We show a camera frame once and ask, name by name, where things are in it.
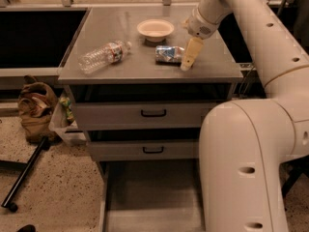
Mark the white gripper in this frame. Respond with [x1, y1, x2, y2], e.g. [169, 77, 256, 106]
[181, 8, 218, 72]

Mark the crushed redbull can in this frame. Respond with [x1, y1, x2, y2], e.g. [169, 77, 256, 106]
[155, 45, 184, 63]

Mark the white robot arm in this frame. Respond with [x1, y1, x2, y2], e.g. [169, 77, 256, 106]
[181, 0, 309, 232]

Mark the top grey drawer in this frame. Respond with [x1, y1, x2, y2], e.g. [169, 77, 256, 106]
[69, 84, 233, 131]

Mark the grey drawer cabinet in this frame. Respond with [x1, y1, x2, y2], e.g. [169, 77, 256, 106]
[57, 5, 244, 232]

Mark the middle grey drawer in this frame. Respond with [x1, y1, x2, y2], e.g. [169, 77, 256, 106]
[88, 128, 200, 161]

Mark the bottom open grey drawer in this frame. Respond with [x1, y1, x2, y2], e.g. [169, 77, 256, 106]
[99, 159, 206, 232]

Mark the white paper bowl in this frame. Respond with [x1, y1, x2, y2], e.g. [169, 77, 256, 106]
[137, 19, 174, 43]

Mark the clear plastic water bottle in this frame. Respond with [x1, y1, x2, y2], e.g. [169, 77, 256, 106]
[78, 41, 132, 74]

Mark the clear plastic bin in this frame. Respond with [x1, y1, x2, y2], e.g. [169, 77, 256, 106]
[49, 92, 86, 146]

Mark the black office chair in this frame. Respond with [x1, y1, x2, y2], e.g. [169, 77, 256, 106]
[281, 156, 309, 197]

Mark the black stand leg with caster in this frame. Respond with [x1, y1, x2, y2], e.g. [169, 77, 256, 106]
[0, 136, 51, 213]

